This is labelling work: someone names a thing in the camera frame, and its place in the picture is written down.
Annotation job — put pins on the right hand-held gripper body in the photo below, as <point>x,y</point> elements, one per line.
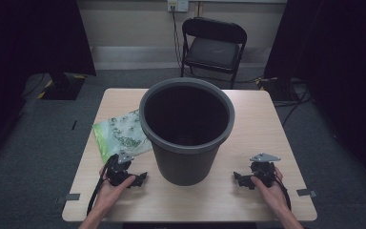
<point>262,171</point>

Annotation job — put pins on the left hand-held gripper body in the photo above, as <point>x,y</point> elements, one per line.
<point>117,170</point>

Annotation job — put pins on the green-printed plastic trash bag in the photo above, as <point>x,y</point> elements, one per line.
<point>117,136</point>

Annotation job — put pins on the black trash bin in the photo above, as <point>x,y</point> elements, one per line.
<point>184,168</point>

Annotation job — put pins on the person's left hand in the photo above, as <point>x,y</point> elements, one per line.
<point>114,194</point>

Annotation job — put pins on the person's right hand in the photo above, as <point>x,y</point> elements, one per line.
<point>271,194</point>

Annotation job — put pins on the grey tape strip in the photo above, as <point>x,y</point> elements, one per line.
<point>71,197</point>
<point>305,192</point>

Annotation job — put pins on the black folding chair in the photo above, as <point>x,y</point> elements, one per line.
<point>213,52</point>

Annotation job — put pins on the black curtain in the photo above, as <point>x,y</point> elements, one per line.
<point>28,47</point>
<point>340,63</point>

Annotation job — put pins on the white wall socket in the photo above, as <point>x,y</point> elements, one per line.
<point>178,4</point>

